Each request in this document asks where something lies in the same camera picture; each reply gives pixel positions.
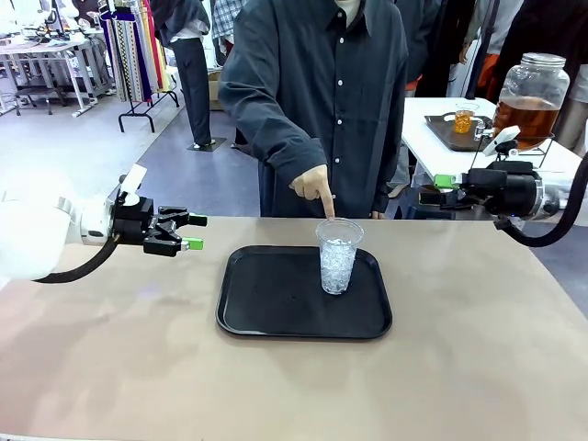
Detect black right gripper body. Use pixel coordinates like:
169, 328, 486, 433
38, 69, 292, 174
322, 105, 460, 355
467, 160, 539, 217

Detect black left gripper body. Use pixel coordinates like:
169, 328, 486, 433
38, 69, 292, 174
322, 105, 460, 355
111, 197, 158, 252

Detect short clear plastic iced cup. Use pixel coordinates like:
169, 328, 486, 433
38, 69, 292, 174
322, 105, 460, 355
454, 103, 481, 135

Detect person's right forearm dark sleeve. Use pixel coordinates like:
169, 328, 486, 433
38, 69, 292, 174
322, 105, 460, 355
236, 114, 330, 185

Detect person's left forearm dark sleeve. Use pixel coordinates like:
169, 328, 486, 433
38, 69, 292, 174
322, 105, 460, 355
372, 114, 409, 217

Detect tall clear plastic iced cup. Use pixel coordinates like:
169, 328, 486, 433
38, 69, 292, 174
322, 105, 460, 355
314, 218, 365, 296

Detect person's right hand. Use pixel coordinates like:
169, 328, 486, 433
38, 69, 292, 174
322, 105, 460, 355
289, 164, 337, 222

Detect white side table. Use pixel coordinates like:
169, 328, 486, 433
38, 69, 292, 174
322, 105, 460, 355
401, 96, 578, 206

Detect glass tea dispenser jar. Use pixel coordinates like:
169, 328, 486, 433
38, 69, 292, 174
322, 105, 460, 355
474, 52, 571, 151

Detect large black serving tray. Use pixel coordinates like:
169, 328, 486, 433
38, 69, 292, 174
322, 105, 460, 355
215, 245, 394, 340

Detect brown cardboard box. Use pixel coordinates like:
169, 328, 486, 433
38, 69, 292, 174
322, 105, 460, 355
209, 71, 227, 111

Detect person in dark shirt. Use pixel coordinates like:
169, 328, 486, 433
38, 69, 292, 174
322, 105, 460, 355
218, 0, 410, 220

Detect mannequin in dark clothes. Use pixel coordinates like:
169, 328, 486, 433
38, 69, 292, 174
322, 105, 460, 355
151, 0, 229, 152

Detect bystander in grey top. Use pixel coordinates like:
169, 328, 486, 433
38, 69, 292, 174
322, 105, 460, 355
458, 0, 525, 65

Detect bystander in black clothes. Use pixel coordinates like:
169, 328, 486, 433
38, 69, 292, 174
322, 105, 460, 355
498, 0, 588, 93

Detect colourful hanging fabrics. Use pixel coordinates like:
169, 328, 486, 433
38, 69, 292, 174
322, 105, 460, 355
99, 0, 179, 105

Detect white workbench table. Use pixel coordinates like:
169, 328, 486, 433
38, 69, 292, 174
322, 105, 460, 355
0, 39, 114, 119

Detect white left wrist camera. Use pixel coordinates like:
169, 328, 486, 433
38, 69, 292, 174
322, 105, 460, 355
118, 164, 149, 206

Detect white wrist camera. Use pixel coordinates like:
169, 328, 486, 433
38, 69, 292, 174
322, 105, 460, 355
118, 164, 149, 206
481, 126, 522, 162

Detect black tray with handle hole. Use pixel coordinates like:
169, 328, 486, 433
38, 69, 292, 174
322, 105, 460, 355
424, 113, 496, 153

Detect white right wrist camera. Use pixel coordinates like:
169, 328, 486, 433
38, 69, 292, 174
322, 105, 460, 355
481, 126, 522, 162

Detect black wire dispenser stand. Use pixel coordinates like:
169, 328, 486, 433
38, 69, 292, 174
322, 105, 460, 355
514, 135, 557, 169

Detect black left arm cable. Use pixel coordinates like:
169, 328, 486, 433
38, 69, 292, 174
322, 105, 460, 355
31, 232, 119, 284

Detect black clothes rack frame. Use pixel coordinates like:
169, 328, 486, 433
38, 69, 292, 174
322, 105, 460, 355
118, 89, 181, 134

